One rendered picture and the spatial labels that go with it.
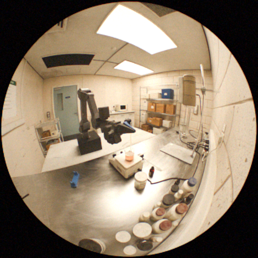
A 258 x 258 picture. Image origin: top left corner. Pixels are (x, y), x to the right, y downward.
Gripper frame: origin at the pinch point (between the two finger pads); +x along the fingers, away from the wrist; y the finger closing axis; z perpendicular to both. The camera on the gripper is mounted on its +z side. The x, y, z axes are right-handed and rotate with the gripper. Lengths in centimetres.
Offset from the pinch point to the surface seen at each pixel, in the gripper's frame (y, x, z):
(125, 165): 4.0, 0.8, 17.3
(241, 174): 15.3, 41.5, -0.8
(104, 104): -196, -245, -6
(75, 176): 24.8, -20.0, 25.1
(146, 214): 21.0, 20.3, 17.4
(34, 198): 57, -22, 26
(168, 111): -225, -6, 8
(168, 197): 10.4, 25.6, 20.3
